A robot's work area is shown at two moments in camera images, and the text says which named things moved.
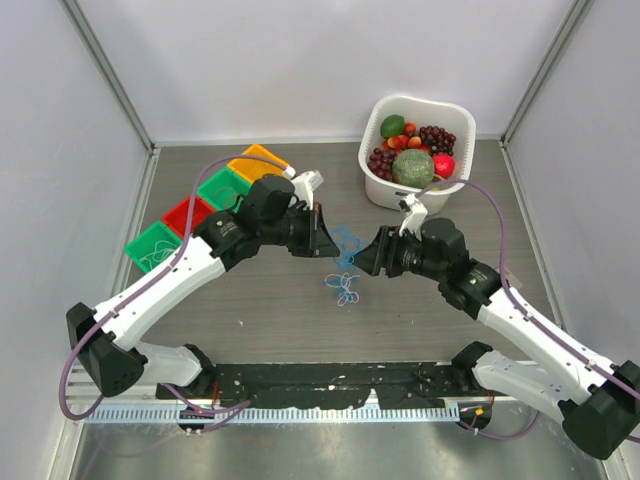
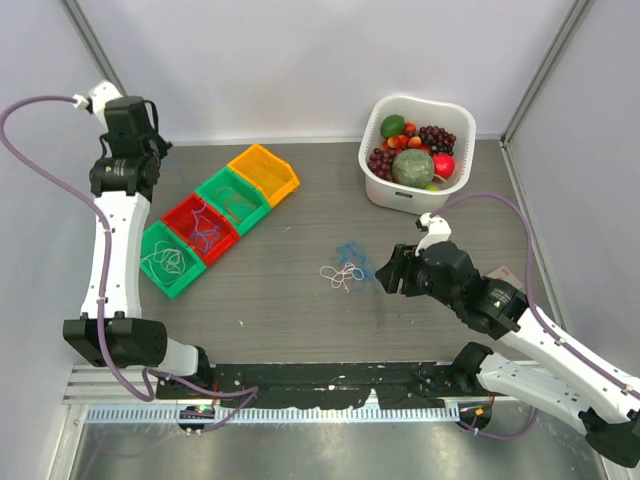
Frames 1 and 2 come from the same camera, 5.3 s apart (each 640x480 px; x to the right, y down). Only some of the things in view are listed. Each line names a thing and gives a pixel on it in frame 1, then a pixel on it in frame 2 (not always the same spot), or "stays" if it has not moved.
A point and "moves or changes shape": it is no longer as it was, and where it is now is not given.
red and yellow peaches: [403, 141] stays
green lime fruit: [392, 125] stays
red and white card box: [512, 279] stays
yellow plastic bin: [254, 168] stays
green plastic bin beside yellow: [223, 188] stays
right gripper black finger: [366, 258] to [389, 274]
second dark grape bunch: [381, 164] stays
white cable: [342, 280] moves or changes shape
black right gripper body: [404, 253] to [416, 280]
